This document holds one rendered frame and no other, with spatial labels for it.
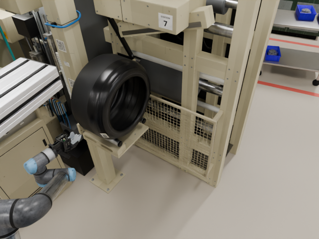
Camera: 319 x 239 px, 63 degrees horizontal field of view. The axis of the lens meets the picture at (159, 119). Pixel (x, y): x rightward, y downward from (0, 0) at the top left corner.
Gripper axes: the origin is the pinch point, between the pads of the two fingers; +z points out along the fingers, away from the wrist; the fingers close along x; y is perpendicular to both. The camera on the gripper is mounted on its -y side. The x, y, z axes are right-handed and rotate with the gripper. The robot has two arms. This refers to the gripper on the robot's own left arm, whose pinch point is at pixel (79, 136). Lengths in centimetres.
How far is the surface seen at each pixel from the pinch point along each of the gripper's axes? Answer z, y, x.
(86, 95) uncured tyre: 10.7, 24.9, 0.7
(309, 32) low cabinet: 469, -40, -71
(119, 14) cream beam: 46, 63, 3
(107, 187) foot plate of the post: 38, -106, 23
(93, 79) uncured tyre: 17.3, 32.4, 0.7
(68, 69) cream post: 24.5, 26.0, 32.1
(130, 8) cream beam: 45, 68, -6
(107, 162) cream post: 43, -76, 25
